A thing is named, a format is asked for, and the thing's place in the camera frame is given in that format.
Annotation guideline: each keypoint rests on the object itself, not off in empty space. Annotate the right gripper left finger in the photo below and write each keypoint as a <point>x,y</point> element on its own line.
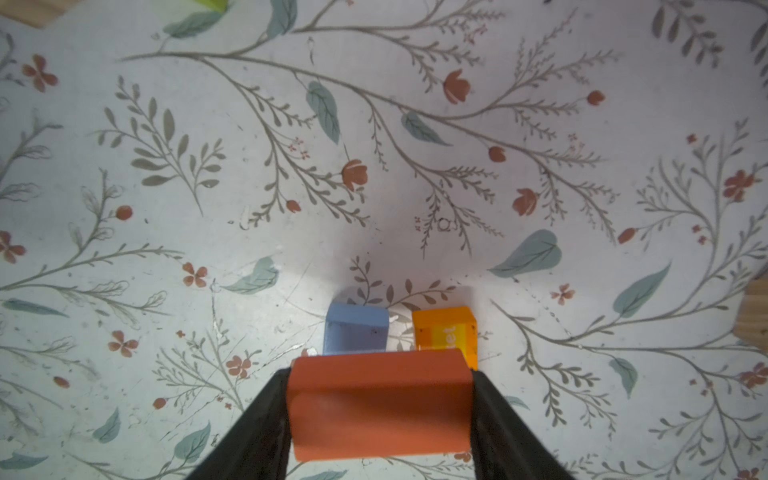
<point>257,447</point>

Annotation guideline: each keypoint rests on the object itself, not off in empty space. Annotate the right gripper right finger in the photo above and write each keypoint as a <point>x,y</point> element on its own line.
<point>502,445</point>

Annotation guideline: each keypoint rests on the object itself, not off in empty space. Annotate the red orange wood block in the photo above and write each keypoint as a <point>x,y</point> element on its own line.
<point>379,405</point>

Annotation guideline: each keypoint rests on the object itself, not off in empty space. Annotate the orange yellow wood block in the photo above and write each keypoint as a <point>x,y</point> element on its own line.
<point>448,328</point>

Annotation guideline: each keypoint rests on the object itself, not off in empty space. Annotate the light blue wood block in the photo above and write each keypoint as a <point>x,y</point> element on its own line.
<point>352,329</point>

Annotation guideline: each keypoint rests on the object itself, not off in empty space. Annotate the green wood block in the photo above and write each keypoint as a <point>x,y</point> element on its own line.
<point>219,6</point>

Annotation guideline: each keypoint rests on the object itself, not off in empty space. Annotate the natural wood long block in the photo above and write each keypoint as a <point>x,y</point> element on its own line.
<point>36,13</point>

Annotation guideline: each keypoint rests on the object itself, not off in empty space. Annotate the small natural wood cube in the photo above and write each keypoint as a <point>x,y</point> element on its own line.
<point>751,322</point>

